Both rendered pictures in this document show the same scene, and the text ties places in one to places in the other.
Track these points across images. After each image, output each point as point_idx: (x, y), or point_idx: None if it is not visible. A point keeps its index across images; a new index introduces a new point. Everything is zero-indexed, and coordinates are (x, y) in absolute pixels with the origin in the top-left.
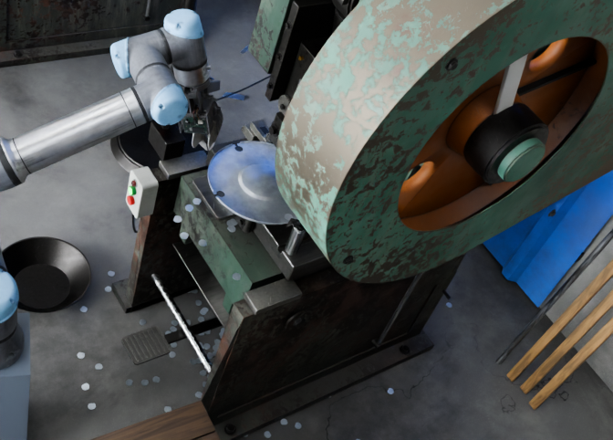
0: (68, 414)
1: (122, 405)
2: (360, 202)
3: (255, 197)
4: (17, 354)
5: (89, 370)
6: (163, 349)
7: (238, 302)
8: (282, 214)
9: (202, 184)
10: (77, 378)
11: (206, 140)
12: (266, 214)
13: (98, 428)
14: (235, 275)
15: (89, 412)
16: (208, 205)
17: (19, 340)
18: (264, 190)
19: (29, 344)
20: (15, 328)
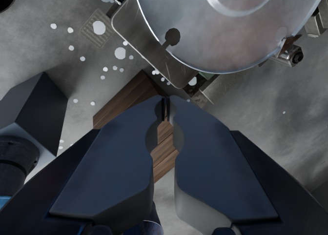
0: (73, 68)
1: (99, 50)
2: None
3: (234, 15)
4: (38, 158)
5: (66, 34)
6: (112, 29)
7: (194, 96)
8: (272, 34)
9: (133, 29)
10: (62, 44)
11: (161, 108)
12: (250, 45)
13: (93, 69)
14: (191, 80)
15: (83, 62)
16: (158, 71)
17: (31, 158)
18: None
19: (38, 142)
20: (24, 174)
